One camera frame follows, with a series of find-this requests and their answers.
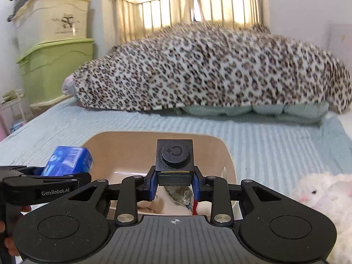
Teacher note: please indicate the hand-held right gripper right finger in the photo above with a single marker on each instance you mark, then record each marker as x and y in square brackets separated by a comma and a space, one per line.
[196, 187]

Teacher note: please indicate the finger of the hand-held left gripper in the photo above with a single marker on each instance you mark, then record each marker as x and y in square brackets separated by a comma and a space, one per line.
[79, 178]
[16, 170]

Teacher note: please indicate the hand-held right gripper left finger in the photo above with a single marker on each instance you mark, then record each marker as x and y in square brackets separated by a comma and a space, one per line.
[152, 187]

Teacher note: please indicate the blue tissue packet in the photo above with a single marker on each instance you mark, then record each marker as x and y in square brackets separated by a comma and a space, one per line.
[68, 159]

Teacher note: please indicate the black cube with round cap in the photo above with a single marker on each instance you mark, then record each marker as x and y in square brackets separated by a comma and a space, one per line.
[175, 154]

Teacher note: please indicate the tan plastic basin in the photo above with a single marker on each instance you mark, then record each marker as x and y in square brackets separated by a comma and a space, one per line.
[121, 154]

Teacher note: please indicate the person's left hand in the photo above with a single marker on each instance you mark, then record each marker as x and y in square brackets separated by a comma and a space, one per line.
[11, 249]

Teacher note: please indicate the clear plastic bag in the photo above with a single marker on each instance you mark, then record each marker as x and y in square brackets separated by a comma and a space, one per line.
[178, 195]

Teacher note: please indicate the red strip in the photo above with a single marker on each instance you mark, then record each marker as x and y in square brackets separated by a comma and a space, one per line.
[195, 208]

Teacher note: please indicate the white cloth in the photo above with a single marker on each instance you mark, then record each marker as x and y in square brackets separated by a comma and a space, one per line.
[176, 209]

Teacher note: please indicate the small white rack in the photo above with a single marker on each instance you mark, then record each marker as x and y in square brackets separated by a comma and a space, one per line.
[13, 110]

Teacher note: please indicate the light blue striped bedsheet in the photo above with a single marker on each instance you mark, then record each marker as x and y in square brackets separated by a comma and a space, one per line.
[264, 148]

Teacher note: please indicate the pale green quilt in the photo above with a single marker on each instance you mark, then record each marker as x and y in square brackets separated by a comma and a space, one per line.
[247, 110]

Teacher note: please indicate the green plastic storage box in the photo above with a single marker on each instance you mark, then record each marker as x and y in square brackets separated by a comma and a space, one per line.
[52, 68]

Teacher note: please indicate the leopard print blanket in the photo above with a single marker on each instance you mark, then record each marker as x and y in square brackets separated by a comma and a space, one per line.
[209, 68]

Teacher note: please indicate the white plush toy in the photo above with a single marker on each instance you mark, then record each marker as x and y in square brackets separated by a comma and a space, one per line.
[327, 198]

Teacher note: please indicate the beige plastic storage box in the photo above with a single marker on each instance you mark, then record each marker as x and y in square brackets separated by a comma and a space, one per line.
[52, 16]

